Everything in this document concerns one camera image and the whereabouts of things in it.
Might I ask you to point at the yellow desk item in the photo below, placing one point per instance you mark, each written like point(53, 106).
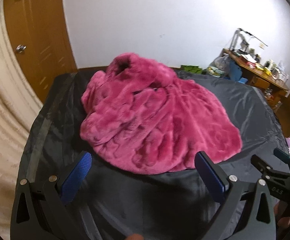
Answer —
point(262, 68)

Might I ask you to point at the metal door knob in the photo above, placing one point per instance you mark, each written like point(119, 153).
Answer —
point(21, 48)

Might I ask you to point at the wooden door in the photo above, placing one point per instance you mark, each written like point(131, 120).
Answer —
point(34, 17)

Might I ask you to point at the light blue box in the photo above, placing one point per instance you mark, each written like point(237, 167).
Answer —
point(242, 81)

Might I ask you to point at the pink fleece garment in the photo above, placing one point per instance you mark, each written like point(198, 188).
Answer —
point(147, 110)

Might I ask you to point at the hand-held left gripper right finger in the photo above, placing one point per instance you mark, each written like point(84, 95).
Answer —
point(210, 177)

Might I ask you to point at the blue chair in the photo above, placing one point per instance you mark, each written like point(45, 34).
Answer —
point(235, 70)

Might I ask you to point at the grey plastic bag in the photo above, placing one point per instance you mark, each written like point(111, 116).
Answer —
point(220, 63)

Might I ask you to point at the person's left hand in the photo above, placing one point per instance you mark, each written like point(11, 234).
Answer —
point(135, 237)

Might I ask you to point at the green bag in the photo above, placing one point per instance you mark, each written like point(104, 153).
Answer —
point(191, 69)

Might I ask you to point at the wooden desk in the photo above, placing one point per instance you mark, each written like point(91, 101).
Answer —
point(250, 71)

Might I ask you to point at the black bed sheet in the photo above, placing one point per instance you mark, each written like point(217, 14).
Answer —
point(235, 97)

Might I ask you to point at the person's right hand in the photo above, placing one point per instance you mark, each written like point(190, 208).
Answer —
point(284, 222)

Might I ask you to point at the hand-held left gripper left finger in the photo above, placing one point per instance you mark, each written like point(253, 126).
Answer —
point(77, 172)

